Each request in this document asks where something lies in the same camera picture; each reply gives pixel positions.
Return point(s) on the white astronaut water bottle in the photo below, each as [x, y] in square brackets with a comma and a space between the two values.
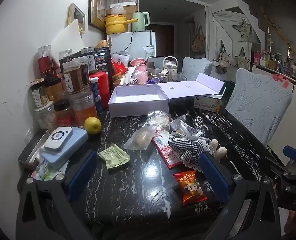
[170, 68]

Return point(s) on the orange jar with clear lid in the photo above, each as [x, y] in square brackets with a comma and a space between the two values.
[84, 107]

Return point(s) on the amber jar with black lid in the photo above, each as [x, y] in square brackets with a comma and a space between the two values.
[55, 90]

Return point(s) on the red spice jar black lid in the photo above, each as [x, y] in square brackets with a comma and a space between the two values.
[64, 115]

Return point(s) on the small wooden frame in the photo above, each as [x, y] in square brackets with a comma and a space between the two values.
[76, 15]

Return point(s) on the white paper sheet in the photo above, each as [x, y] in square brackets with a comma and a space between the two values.
[68, 38]

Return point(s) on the pile of red packets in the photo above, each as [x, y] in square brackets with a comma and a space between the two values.
[118, 67]

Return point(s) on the brown patterned tote bag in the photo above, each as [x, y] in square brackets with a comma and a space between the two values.
[198, 42]

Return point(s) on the black printed pouch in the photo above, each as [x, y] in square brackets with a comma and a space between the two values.
[103, 62]

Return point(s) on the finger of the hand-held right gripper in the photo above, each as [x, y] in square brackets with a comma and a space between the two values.
[295, 153]

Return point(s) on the blue and white carton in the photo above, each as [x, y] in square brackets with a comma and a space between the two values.
[208, 105]

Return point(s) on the jar with red contents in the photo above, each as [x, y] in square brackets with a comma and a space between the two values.
[46, 62]

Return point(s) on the small white plush toy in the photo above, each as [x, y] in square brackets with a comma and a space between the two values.
[220, 151]

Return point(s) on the dark brown door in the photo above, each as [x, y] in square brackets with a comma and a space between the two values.
[163, 40]

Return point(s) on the pink cup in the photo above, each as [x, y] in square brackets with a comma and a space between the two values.
[140, 71]

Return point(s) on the clear packet of white pads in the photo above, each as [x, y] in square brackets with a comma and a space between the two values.
[160, 120]

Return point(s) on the large framed picture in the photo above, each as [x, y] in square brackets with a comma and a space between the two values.
[98, 5]

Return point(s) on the white and green paper bag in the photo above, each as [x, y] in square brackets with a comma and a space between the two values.
[149, 51]

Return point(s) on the white storage box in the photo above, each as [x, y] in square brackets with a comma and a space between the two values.
[154, 62]

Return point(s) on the white device with round dial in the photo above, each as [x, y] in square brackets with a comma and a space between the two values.
[58, 138]

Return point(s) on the red cloth tag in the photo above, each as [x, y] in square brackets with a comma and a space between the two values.
[281, 80]

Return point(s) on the light blue instant camera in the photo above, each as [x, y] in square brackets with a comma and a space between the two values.
[75, 138]

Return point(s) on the white printed tote bag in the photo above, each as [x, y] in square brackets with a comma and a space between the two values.
[242, 60]

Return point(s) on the yellow lemon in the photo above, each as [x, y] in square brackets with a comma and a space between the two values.
[93, 125]

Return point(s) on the orange-red snack packet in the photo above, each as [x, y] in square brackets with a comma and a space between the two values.
[190, 187]

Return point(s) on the red canister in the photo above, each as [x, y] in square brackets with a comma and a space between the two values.
[101, 87]

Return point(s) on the long red snack packet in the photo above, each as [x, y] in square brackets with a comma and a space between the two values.
[166, 155]

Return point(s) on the colourful paper leaflets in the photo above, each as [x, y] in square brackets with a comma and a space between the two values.
[46, 173]

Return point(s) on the purple yarn ball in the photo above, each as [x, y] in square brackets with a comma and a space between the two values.
[151, 81]

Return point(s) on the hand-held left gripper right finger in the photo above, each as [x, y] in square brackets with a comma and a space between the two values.
[214, 175]

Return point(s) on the white flat box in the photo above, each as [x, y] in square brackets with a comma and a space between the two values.
[219, 95]

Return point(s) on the flat metal tin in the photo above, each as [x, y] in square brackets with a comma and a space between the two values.
[31, 146]

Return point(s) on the clear bag with beige lump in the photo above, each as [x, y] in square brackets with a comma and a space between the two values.
[140, 138]

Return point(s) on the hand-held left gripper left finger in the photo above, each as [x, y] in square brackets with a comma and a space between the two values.
[81, 172]

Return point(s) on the green packet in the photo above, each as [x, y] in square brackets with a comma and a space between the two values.
[114, 156]

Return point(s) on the white cardboard box with lid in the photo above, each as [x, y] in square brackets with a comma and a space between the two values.
[138, 108]

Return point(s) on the clear jar of white pieces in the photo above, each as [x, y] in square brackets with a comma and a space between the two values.
[46, 117]

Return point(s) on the pale green electric kettle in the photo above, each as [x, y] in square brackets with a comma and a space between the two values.
[141, 21]

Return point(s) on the clear silver plastic packet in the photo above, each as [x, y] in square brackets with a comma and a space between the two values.
[181, 126]

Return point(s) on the yellow cooking pot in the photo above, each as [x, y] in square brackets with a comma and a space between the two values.
[115, 23]

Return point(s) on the blue tablet tube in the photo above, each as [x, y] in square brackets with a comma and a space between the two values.
[96, 97]

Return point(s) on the chair with pale leaf cover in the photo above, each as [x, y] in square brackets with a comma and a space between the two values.
[195, 67]
[258, 100]

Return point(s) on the small jar with white label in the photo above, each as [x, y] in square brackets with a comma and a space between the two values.
[39, 95]

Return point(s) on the white fridge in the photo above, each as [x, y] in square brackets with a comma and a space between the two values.
[140, 42]

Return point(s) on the row of cosmetic bottles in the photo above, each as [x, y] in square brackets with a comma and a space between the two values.
[278, 62]

